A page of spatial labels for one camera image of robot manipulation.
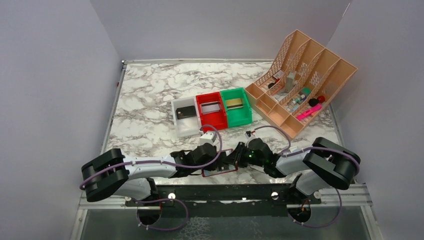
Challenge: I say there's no red leather card holder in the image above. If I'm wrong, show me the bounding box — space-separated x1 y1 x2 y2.
201 148 238 178

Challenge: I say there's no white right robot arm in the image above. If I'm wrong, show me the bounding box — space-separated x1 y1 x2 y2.
223 137 361 202

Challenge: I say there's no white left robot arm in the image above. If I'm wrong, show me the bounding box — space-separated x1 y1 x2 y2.
79 143 225 202

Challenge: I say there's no silver card in red bin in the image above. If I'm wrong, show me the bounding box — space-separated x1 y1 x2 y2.
200 101 221 115

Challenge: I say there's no gold card in green bin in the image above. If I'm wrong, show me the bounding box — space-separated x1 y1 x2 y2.
225 98 244 110

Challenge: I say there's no white plastic bin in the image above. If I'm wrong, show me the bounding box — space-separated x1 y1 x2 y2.
171 96 201 138

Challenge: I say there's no red plastic bin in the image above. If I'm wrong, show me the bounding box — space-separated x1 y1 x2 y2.
195 92 228 130

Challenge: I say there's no green plastic bin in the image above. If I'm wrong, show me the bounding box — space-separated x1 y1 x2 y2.
220 87 252 128

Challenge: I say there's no red black round item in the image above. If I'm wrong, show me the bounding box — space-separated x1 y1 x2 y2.
308 95 326 107

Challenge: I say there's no pink highlighter marker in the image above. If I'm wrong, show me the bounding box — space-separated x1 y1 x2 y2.
295 103 322 121

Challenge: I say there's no green capped tube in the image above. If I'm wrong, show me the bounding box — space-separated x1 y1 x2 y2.
294 87 311 103

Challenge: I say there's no grey box in organizer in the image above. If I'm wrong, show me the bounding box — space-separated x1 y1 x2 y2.
283 70 297 93

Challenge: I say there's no beige desk organizer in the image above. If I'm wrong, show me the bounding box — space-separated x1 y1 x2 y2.
245 29 358 140

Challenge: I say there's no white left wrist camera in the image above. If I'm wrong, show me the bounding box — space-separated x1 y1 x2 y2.
199 131 217 146

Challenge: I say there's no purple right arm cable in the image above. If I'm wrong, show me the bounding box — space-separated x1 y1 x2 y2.
248 125 361 229

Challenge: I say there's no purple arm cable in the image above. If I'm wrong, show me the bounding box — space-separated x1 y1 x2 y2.
79 124 223 232
248 125 361 229

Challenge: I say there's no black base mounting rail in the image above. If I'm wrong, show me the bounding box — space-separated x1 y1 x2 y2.
125 183 304 218

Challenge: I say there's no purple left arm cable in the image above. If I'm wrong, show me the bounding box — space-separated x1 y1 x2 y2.
79 124 223 232

